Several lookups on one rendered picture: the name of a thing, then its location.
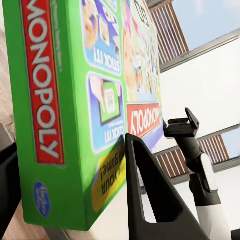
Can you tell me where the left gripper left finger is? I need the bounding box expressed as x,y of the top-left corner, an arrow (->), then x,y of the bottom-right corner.
0,141 -> 22,240

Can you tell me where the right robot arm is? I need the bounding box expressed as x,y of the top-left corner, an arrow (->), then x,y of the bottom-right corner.
163,107 -> 240,240

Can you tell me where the board game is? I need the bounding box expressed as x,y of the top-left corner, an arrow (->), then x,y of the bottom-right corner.
2,0 -> 165,232

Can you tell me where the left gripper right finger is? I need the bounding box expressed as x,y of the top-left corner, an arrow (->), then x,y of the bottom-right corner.
125,133 -> 210,240

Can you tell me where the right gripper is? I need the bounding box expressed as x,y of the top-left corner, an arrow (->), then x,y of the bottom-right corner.
163,107 -> 200,152

